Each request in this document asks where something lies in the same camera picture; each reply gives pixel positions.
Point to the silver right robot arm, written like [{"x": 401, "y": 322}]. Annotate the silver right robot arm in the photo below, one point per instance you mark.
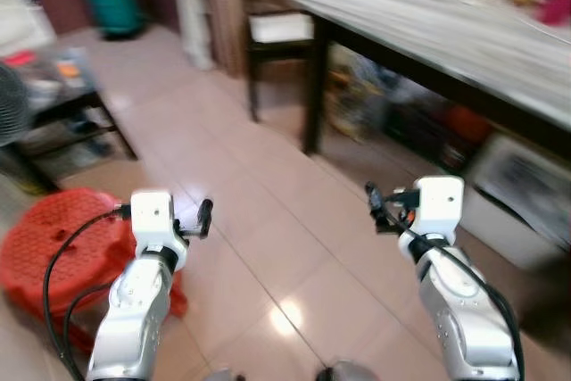
[{"x": 459, "y": 310}]

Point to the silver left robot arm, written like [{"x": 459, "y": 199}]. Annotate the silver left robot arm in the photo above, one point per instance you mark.
[{"x": 134, "y": 310}]

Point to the red item under table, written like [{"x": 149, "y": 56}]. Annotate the red item under table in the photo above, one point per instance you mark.
[{"x": 468, "y": 124}]

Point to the white storage box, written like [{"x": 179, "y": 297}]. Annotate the white storage box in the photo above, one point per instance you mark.
[{"x": 522, "y": 194}]

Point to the red plastic stool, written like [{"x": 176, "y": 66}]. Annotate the red plastic stool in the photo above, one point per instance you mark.
[{"x": 53, "y": 238}]

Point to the low black shelf table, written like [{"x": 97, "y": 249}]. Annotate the low black shelf table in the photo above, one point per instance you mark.
[{"x": 67, "y": 122}]

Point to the dark table with marble top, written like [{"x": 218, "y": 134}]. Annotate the dark table with marble top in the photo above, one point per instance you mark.
[{"x": 455, "y": 42}]

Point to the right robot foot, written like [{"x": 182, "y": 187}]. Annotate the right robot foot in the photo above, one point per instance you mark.
[{"x": 348, "y": 372}]

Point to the dark wooden chair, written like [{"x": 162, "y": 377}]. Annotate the dark wooden chair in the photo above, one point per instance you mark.
[{"x": 278, "y": 28}]

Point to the grey electric fan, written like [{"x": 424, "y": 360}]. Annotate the grey electric fan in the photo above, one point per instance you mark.
[{"x": 11, "y": 104}]

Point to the white bag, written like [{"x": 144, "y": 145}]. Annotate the white bag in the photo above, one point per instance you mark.
[{"x": 22, "y": 24}]

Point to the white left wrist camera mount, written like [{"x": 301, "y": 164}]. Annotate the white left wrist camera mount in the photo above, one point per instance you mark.
[{"x": 152, "y": 216}]

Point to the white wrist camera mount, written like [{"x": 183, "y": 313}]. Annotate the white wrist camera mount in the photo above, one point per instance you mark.
[
  {"x": 441, "y": 202},
  {"x": 152, "y": 216}
]

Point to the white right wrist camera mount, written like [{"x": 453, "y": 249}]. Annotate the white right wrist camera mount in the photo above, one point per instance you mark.
[{"x": 441, "y": 202}]

